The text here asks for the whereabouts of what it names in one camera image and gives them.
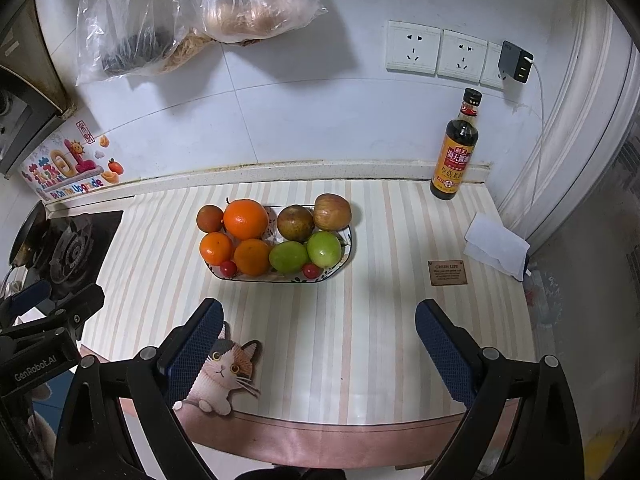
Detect black gas stove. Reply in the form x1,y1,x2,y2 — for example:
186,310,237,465
10,210,124,301

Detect metal range hood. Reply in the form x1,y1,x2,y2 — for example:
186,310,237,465
0,0,76,178

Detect dark red round fruit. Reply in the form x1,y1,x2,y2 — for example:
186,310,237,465
196,205,224,234

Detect clear plastic bag pale contents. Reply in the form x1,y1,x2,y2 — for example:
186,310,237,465
182,0,328,46

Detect brownish red green apple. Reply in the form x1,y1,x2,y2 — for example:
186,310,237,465
277,204,316,242

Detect dark frying pan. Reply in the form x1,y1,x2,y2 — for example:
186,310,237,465
7,200,48,266

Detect small tangerine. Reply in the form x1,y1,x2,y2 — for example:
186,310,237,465
199,231,234,267
233,238,272,277

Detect black plug-in charger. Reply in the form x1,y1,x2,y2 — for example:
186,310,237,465
497,40,535,84

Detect clear plastic bag dark contents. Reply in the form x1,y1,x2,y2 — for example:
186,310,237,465
75,0,211,86

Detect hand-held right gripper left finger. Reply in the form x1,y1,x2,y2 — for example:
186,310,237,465
50,297,226,480

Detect white floral print plate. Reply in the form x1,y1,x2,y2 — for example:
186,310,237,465
204,205,353,285

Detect white wall socket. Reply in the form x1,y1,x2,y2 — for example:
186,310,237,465
385,20,442,74
479,41,521,90
436,29,490,83

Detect large orange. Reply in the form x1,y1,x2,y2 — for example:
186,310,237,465
223,199,270,241

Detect dark sauce bottle yellow label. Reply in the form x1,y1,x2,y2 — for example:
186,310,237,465
430,87,483,202

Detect white folded cloth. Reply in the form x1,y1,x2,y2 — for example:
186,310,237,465
462,211,532,277

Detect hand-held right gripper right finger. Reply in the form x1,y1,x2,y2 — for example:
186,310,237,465
414,298,593,480

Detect colourful wall sticker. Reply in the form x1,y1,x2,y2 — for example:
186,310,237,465
20,119,126,203

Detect brown printed label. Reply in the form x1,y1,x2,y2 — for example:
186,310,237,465
427,260,469,286

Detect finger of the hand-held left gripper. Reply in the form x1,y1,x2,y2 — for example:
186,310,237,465
0,280,53,331
15,284,106,343

